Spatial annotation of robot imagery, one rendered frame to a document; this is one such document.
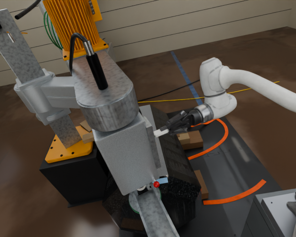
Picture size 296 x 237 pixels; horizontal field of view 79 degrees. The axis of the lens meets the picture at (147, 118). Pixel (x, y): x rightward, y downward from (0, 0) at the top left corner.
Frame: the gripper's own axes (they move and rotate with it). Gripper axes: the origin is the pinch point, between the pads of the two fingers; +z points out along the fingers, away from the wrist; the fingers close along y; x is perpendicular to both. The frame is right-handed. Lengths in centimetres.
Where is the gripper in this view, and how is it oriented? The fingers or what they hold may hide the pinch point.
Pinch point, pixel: (160, 131)
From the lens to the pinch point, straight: 84.4
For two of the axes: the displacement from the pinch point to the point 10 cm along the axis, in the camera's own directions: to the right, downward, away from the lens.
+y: 1.8, 7.8, 6.0
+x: -3.8, -5.1, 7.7
